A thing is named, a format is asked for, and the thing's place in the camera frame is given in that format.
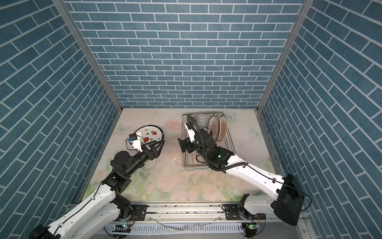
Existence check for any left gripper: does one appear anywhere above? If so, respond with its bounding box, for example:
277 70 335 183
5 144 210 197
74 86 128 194
124 140 164 179

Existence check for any white watermelon plate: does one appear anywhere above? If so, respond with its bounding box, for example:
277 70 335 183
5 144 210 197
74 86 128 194
134 125 164 144

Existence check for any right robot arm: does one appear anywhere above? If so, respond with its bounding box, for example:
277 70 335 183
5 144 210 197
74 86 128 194
178 130 306 226

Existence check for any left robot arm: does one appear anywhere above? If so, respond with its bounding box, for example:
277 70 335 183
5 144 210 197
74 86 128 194
28 140 165 239

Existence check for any brown patterned plate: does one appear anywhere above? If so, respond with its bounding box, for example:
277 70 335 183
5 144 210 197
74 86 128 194
218 115 228 141
208 112 221 142

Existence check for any rear brown patterned plate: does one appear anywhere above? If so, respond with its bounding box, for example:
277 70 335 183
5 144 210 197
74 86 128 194
218 115 228 141

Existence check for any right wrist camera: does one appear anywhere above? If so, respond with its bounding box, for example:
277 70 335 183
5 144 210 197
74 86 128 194
185 123 196 143

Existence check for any black corrugated cable right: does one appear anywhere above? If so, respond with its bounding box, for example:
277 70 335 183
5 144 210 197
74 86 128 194
186 115 248 172

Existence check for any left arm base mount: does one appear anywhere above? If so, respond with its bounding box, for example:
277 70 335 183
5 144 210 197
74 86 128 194
114 204 148 222

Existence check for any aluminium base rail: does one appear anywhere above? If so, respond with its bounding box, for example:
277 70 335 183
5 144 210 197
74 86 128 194
89 197 312 239

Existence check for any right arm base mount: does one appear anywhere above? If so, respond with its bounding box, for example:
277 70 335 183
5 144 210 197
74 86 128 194
221 204 266 220

